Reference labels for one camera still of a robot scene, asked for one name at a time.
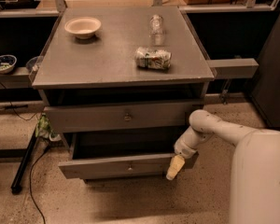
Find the black floor cable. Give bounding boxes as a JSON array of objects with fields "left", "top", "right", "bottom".
[{"left": 28, "top": 145, "right": 50, "bottom": 224}]

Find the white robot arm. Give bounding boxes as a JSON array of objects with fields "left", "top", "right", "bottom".
[{"left": 166, "top": 109, "right": 280, "bottom": 224}]

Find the grey left counter shelf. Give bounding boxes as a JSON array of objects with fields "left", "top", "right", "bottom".
[{"left": 0, "top": 67, "right": 31, "bottom": 90}]

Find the black pole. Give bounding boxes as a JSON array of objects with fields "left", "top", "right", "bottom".
[{"left": 10, "top": 133, "right": 37, "bottom": 194}]

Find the grey side shelf block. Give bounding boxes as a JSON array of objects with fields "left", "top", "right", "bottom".
[{"left": 207, "top": 58, "right": 259, "bottom": 79}]

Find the crushed green white can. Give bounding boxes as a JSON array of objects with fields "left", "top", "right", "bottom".
[{"left": 134, "top": 47, "right": 172, "bottom": 70}]

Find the grey drawer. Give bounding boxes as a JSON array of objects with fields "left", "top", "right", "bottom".
[
  {"left": 45, "top": 100, "right": 203, "bottom": 133},
  {"left": 58, "top": 132, "right": 200, "bottom": 180}
]

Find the clear glass bowl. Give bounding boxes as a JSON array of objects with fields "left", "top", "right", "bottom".
[{"left": 25, "top": 56, "right": 43, "bottom": 73}]

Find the beige bowl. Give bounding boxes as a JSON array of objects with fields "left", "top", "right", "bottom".
[{"left": 64, "top": 17, "right": 102, "bottom": 39}]

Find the clear plastic bottle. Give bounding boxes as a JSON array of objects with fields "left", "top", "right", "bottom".
[{"left": 150, "top": 14, "right": 164, "bottom": 46}]

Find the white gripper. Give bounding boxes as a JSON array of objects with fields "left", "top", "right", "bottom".
[{"left": 166, "top": 127, "right": 212, "bottom": 180}]

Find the grey top drawer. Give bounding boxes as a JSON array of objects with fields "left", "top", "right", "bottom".
[{"left": 45, "top": 100, "right": 203, "bottom": 133}]

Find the grey drawer cabinet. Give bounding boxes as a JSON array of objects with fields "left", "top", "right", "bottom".
[{"left": 31, "top": 6, "right": 216, "bottom": 183}]

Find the green white bag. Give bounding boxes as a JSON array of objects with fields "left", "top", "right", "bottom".
[{"left": 35, "top": 114, "right": 61, "bottom": 142}]

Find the blue patterned bowl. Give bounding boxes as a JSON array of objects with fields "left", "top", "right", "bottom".
[{"left": 0, "top": 54, "right": 17, "bottom": 74}]

